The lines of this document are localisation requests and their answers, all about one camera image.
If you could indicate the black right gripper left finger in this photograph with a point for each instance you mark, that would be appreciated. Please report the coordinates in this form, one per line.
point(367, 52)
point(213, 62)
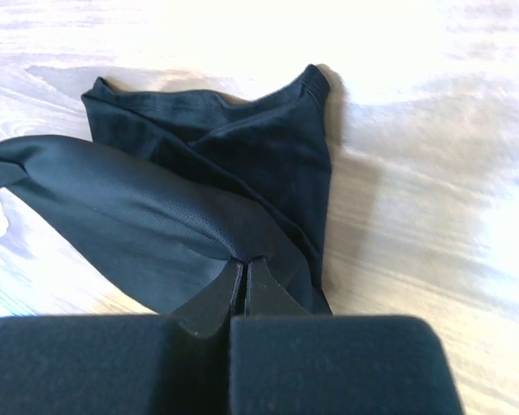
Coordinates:
point(122, 364)

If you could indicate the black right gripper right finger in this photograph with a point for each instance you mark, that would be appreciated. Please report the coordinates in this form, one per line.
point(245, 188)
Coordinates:
point(287, 361)

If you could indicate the black t shirt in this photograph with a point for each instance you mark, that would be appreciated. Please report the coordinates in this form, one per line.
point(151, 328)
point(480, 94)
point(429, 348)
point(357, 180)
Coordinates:
point(172, 186)

